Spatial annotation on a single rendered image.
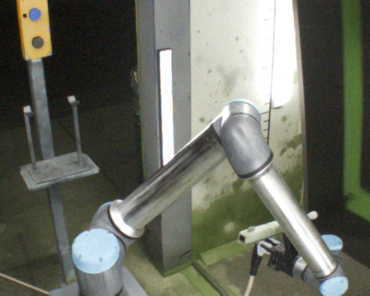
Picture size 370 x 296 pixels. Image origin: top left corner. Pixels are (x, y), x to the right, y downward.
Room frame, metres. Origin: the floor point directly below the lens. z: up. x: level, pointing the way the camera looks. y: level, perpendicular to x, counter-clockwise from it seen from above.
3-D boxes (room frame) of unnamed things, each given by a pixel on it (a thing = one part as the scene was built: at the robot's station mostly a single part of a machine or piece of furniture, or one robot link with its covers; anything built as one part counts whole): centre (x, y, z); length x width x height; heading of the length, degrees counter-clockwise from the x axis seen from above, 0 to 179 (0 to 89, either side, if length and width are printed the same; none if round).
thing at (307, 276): (1.29, -0.49, 0.67); 0.12 x 0.09 x 0.10; 41
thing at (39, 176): (1.88, 0.55, 0.95); 0.26 x 0.15 x 0.32; 120
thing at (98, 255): (1.21, 0.28, 0.83); 0.17 x 0.15 x 0.18; 173
